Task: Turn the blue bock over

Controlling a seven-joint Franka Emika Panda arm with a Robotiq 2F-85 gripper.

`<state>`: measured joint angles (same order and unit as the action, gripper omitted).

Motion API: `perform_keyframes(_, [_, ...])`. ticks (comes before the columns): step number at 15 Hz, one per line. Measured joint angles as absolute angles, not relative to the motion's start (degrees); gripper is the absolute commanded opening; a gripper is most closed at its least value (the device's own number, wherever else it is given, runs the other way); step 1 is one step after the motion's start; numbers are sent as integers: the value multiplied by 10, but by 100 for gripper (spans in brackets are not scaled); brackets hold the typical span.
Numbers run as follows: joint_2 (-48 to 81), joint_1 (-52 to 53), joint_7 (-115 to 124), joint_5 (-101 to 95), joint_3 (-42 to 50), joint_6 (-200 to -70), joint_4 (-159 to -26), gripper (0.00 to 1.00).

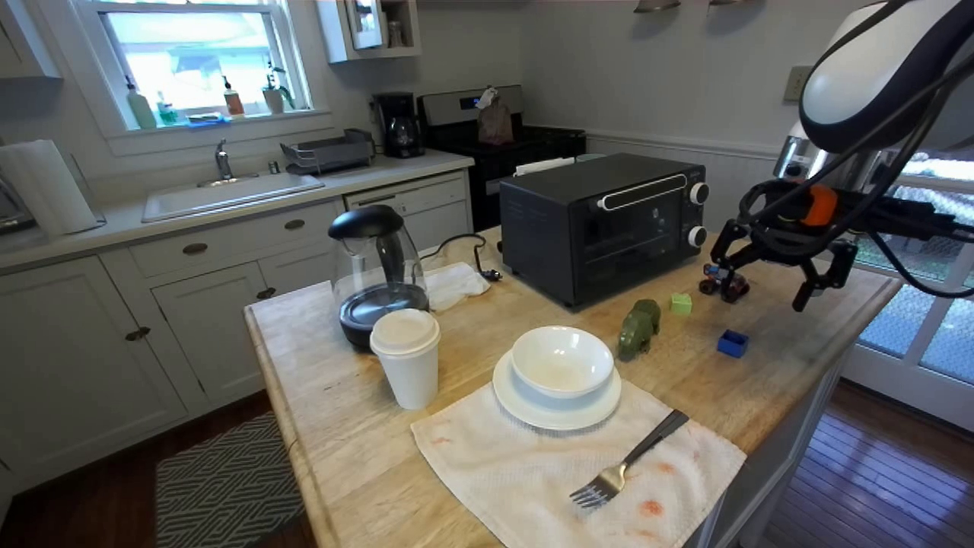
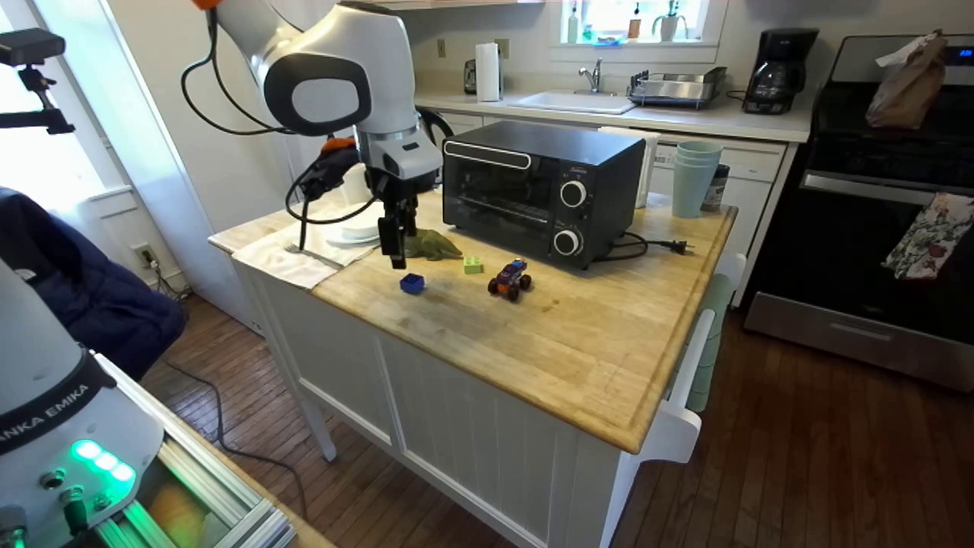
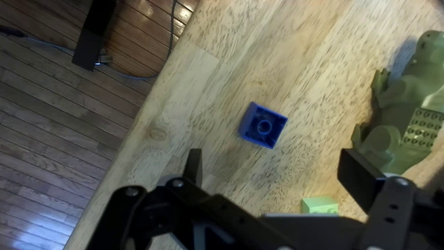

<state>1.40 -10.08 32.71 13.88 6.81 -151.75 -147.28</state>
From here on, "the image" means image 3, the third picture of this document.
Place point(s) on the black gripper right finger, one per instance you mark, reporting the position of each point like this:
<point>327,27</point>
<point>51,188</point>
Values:
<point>403,213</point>

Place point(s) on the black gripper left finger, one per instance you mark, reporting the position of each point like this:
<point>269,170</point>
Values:
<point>153,217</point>

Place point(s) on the blue toy building block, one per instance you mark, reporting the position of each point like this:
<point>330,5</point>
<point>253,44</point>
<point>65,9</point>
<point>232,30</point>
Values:
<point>263,126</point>

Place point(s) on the light green toy building block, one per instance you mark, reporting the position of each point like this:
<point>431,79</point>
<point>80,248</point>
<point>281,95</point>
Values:
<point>320,208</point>

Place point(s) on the green toy dinosaur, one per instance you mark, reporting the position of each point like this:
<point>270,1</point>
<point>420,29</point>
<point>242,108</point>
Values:
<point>407,102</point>

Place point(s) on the black stand leg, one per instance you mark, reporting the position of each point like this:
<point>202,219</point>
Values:
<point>95,33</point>

